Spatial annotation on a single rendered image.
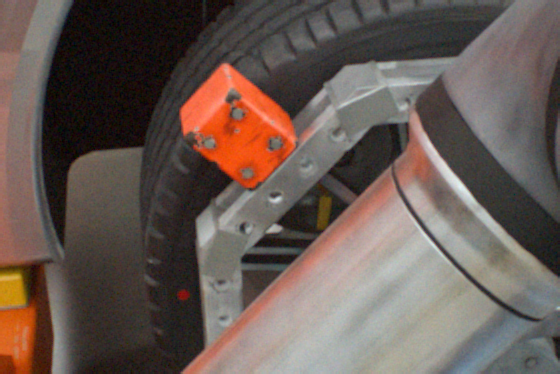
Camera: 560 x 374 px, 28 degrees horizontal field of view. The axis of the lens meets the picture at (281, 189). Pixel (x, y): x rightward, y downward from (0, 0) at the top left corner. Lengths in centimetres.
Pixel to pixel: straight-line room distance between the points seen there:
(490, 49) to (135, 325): 240
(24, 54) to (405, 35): 50
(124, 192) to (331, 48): 222
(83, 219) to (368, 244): 284
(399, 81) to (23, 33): 52
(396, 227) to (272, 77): 78
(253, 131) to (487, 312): 72
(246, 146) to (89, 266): 193
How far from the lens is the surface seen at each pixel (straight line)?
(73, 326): 276
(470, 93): 36
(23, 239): 153
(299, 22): 117
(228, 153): 108
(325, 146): 109
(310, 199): 165
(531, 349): 109
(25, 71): 143
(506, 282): 37
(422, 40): 116
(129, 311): 279
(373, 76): 110
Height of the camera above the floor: 154
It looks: 28 degrees down
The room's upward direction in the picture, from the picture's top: 2 degrees counter-clockwise
